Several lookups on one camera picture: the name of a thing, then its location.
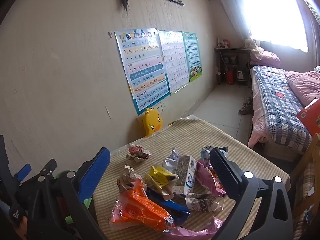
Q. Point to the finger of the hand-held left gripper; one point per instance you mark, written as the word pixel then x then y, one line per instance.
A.
pixel 48 167
pixel 25 171

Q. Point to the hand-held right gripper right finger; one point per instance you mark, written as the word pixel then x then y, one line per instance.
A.
pixel 225 173

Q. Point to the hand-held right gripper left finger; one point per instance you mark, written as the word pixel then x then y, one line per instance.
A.
pixel 95 172

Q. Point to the pink snack bag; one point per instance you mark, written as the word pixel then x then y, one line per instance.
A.
pixel 206 182

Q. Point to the green bin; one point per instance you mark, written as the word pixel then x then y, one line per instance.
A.
pixel 88 202

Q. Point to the yellow paper box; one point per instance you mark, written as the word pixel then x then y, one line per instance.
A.
pixel 160 177

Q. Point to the blue white snack wrapper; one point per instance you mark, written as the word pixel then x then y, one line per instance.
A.
pixel 206 152

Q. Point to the white blue milk carton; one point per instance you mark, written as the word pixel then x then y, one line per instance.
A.
pixel 187 180

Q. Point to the crumpled red white wrapper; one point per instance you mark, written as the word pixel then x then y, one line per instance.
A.
pixel 137 152

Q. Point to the crumpled silver wrapper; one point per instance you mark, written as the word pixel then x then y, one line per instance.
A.
pixel 171 160

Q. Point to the pink bed sheet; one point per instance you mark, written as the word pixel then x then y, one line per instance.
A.
pixel 257 127

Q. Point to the orange plastic wrapper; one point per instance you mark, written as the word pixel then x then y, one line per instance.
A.
pixel 140 210

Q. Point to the dark blue wrapper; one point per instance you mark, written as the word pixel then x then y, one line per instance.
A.
pixel 172 207

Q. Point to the pink plastic bag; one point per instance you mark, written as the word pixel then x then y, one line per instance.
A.
pixel 195 231

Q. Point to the pair of shoes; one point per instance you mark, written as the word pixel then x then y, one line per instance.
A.
pixel 246 107

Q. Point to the yellow duck stool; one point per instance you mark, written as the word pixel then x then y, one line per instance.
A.
pixel 150 122

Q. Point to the plaid chair cushion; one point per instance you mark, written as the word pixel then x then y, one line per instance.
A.
pixel 307 180

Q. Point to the bed with plaid quilt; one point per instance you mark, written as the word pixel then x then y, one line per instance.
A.
pixel 277 100

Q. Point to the wooden chair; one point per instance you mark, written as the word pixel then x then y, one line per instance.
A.
pixel 313 150

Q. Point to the red container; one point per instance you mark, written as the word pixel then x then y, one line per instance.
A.
pixel 230 77

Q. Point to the orange cardboard box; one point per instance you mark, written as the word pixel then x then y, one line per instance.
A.
pixel 310 117

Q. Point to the pink blanket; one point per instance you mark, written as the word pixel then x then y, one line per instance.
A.
pixel 305 87

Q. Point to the dark metal rack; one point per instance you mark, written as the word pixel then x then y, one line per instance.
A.
pixel 232 52

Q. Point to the pink pillow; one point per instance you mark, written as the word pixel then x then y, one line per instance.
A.
pixel 266 58

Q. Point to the pale curtain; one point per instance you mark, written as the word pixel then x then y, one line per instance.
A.
pixel 230 10

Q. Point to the bright window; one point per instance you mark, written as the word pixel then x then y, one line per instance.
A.
pixel 275 17

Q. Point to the white wall socket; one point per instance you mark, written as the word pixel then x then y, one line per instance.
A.
pixel 156 109
pixel 165 106

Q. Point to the blue letter wall poster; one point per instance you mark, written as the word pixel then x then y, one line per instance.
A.
pixel 142 72

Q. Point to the white chart wall poster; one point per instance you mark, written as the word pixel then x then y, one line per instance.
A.
pixel 175 62

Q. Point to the green chart wall poster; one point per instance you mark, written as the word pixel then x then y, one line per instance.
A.
pixel 193 55

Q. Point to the wall hook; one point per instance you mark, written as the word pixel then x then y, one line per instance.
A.
pixel 110 35

